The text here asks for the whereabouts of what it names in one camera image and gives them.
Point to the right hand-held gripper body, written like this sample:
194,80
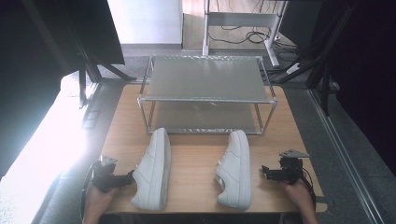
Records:
291,170

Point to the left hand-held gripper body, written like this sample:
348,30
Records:
104,179

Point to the white sneaker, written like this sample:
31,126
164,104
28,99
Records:
153,169
235,169

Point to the grey metal shoe rack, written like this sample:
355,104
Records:
207,81

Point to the person's right hand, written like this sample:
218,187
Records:
297,192

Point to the white power strip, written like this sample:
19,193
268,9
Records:
293,68

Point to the black metal stand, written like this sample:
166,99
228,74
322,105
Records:
93,70

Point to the dark curtain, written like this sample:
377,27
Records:
367,77

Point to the black panel on stand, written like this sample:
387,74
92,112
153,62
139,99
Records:
90,28

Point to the aluminium floor rail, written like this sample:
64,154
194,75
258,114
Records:
342,155

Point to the white metal desk frame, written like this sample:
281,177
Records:
243,19

